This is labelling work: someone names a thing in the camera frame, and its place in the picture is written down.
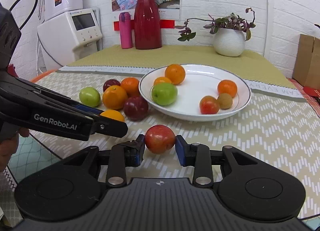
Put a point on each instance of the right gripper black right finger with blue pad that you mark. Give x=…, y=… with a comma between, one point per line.
x=201, y=158

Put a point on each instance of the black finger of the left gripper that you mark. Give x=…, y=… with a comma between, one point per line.
x=103, y=125

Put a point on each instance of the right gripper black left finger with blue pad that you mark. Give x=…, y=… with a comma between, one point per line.
x=119, y=157

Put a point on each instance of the yellow-orange small citrus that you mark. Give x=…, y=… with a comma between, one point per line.
x=113, y=114

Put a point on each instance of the green apple back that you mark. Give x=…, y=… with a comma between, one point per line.
x=89, y=96

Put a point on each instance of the green apple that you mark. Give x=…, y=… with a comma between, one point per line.
x=164, y=94
x=89, y=96

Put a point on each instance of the red apple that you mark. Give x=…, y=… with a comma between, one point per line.
x=159, y=139

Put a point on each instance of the green apple front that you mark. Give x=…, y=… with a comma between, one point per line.
x=164, y=94

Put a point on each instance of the large orange front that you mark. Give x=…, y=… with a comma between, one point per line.
x=227, y=86

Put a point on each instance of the person's left hand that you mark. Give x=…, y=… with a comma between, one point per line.
x=9, y=147

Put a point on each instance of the orange centre with stem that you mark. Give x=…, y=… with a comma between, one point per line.
x=114, y=97

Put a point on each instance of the dark red plum front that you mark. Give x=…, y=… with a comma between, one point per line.
x=136, y=108

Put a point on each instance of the dark red plum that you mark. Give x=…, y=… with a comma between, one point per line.
x=136, y=108
x=109, y=83

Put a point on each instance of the red kettle on left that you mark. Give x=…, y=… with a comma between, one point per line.
x=11, y=70

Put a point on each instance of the dark red plum back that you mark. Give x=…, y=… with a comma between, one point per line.
x=109, y=83

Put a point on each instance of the orange back right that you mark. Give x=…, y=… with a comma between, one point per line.
x=130, y=85

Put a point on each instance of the teal patterned mat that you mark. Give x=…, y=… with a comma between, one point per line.
x=29, y=158

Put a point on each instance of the brown longan on plate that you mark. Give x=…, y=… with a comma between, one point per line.
x=225, y=101

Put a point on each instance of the small orange kumquat on plate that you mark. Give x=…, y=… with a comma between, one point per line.
x=161, y=79

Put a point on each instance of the white oval plate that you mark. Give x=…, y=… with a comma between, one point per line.
x=200, y=81

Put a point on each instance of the white water dispenser machine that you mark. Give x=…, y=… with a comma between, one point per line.
x=70, y=36

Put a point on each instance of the orange left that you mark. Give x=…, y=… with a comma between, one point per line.
x=175, y=73

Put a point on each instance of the dark red thermos jug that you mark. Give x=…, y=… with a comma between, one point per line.
x=147, y=28

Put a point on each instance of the pink thermos bottle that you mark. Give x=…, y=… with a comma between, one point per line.
x=125, y=30

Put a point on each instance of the olive green table mat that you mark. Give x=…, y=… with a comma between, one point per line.
x=249, y=65

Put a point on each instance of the white ribbed plant pot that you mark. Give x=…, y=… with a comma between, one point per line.
x=229, y=42

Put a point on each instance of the plaid red cloth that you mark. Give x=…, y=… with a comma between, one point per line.
x=310, y=99

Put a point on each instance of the red envelope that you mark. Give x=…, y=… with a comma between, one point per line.
x=312, y=92

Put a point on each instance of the cardboard box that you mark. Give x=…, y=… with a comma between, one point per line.
x=307, y=65

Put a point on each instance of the purple-green trailing plant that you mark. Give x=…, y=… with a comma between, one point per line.
x=214, y=25

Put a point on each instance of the red tape strip on wall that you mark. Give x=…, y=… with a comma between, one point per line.
x=164, y=24

